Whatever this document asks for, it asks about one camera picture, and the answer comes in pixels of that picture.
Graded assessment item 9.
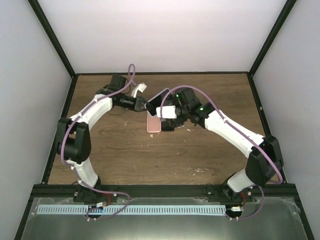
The black phone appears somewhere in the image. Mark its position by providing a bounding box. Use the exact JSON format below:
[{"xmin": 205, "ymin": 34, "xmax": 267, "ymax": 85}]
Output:
[{"xmin": 147, "ymin": 88, "xmax": 170, "ymax": 108}]

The pink phone case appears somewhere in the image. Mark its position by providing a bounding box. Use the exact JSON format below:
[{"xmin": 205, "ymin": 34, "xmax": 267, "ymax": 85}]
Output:
[{"xmin": 146, "ymin": 112, "xmax": 162, "ymax": 133}]

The black smartphone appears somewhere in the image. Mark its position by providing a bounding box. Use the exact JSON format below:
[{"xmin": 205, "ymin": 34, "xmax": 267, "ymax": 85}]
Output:
[{"xmin": 161, "ymin": 119, "xmax": 175, "ymax": 132}]

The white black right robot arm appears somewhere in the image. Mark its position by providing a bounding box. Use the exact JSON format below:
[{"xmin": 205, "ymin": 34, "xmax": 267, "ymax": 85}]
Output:
[{"xmin": 156, "ymin": 85, "xmax": 284, "ymax": 202}]

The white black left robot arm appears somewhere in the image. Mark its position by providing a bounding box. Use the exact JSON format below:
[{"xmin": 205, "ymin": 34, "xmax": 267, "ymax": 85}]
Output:
[{"xmin": 55, "ymin": 75, "xmax": 155, "ymax": 202}]

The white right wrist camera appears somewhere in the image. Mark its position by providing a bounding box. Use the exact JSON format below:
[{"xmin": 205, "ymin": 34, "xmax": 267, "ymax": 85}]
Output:
[{"xmin": 156, "ymin": 105, "xmax": 177, "ymax": 119}]

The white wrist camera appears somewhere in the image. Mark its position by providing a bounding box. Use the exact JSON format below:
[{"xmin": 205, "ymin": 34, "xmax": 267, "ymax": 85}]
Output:
[
  {"xmin": 130, "ymin": 83, "xmax": 147, "ymax": 98},
  {"xmin": 156, "ymin": 105, "xmax": 177, "ymax": 119}
]

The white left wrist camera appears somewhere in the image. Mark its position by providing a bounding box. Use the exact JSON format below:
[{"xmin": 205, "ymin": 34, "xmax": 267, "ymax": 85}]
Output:
[{"xmin": 130, "ymin": 83, "xmax": 147, "ymax": 98}]

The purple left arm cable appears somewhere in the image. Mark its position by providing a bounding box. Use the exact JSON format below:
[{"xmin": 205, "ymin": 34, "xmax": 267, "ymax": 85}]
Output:
[{"xmin": 60, "ymin": 63, "xmax": 137, "ymax": 222}]

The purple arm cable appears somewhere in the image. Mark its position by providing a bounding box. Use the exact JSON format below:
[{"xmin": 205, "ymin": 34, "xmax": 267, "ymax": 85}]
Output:
[
  {"xmin": 60, "ymin": 63, "xmax": 137, "ymax": 222},
  {"xmin": 159, "ymin": 85, "xmax": 284, "ymax": 222}
]

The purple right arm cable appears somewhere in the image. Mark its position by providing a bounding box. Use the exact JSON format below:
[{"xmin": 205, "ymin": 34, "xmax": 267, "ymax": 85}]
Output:
[{"xmin": 159, "ymin": 85, "xmax": 284, "ymax": 222}]

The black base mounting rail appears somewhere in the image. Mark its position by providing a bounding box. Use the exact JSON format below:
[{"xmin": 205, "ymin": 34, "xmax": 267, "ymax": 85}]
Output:
[{"xmin": 30, "ymin": 183, "xmax": 300, "ymax": 204}]

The light blue slotted cable duct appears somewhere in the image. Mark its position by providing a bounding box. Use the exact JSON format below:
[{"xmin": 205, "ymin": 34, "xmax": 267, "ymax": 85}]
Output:
[{"xmin": 36, "ymin": 204, "xmax": 226, "ymax": 216}]

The black metal enclosure frame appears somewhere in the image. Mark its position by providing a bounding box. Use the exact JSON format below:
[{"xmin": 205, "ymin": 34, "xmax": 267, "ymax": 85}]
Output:
[{"xmin": 14, "ymin": 0, "xmax": 315, "ymax": 240}]

